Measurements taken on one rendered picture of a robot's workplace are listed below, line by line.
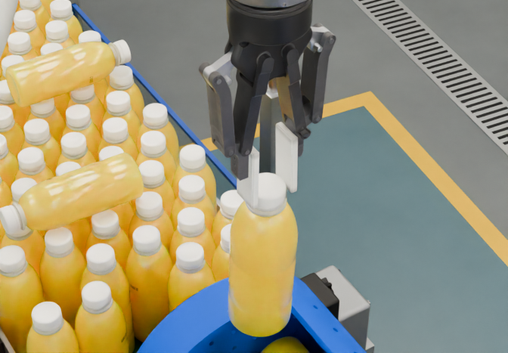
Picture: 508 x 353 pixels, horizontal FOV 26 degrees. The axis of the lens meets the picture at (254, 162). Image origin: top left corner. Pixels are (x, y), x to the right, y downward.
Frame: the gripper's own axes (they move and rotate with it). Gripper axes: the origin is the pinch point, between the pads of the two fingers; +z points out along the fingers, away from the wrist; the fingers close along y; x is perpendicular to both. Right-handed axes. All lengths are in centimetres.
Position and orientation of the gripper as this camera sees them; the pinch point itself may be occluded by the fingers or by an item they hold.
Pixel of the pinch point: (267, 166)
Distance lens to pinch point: 107.7
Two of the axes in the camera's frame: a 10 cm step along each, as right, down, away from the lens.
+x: -5.2, -5.5, 6.5
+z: 0.0, 7.6, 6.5
